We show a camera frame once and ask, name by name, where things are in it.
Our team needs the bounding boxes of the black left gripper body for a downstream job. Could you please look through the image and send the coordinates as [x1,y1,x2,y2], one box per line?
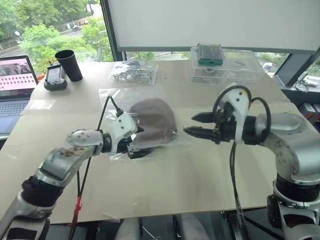
[117,134,137,160]

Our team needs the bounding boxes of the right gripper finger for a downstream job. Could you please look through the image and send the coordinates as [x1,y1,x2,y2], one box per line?
[191,112,215,124]
[182,126,218,145]

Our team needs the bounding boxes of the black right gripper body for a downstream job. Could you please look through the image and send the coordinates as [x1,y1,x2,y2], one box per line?
[211,101,239,146]

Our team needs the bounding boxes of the clear plastic bag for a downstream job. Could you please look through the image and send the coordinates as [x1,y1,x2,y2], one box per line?
[98,84,193,162]

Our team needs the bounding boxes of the brown cap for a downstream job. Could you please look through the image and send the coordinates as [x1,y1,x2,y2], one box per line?
[128,97,179,146]

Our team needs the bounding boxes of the clear bag of metal parts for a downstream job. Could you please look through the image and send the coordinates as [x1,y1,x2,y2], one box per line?
[108,59,159,85]

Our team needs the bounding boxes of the small flat clear bag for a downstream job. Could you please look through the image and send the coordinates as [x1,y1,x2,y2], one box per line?
[24,99,57,110]

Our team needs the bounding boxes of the clear acrylic drawer organizer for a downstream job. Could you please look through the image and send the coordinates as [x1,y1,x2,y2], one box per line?
[189,46,263,88]

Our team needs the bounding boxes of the green tool box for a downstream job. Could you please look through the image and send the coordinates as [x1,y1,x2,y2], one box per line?
[196,42,224,68]

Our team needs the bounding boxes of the black storage boxes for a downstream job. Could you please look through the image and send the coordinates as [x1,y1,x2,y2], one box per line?
[297,101,320,124]

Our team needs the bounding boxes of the black plastic cup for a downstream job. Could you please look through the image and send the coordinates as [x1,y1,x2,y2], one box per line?
[54,49,84,82]

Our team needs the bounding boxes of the white power adapter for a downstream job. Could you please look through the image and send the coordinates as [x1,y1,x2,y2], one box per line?
[293,71,320,94]

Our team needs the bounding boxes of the black handheld controller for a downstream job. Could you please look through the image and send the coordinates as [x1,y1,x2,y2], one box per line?
[43,62,68,92]

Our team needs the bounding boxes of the grey laptop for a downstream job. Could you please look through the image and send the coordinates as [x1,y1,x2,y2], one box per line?
[0,55,40,141]

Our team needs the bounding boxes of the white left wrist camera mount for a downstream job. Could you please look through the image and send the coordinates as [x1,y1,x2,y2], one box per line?
[106,112,138,155]

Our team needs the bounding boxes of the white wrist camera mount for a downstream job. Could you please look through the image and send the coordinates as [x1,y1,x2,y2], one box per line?
[106,112,138,155]
[219,84,252,145]

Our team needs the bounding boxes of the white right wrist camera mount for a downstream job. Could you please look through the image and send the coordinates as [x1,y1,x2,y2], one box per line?
[219,84,252,145]

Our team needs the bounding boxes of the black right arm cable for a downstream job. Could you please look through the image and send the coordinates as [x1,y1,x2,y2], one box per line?
[212,86,273,226]

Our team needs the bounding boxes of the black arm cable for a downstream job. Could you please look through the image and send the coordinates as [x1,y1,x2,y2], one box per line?
[68,95,123,240]
[212,86,273,226]

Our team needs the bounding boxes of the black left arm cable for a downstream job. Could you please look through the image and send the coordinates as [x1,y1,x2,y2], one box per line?
[68,95,123,240]

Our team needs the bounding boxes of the dark window frame post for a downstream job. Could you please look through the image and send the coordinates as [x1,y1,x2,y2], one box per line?
[99,0,124,62]

